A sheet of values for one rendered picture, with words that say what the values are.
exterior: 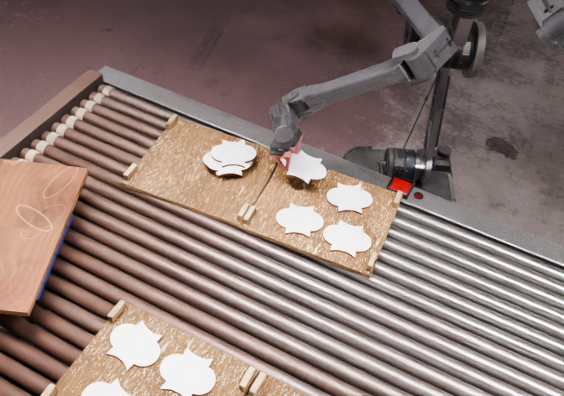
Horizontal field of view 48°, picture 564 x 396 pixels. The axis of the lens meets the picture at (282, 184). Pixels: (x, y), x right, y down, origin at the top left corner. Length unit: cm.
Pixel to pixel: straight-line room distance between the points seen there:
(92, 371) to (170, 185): 64
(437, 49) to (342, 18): 297
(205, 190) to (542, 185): 221
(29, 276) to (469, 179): 248
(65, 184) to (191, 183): 38
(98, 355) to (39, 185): 54
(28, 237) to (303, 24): 308
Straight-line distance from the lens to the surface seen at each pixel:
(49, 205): 189
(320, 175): 197
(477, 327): 186
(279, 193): 200
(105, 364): 169
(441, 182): 317
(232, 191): 200
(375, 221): 197
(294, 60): 416
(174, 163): 209
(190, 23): 447
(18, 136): 226
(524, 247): 209
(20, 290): 172
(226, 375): 164
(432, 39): 169
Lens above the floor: 241
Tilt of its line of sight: 46 degrees down
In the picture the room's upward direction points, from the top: 6 degrees clockwise
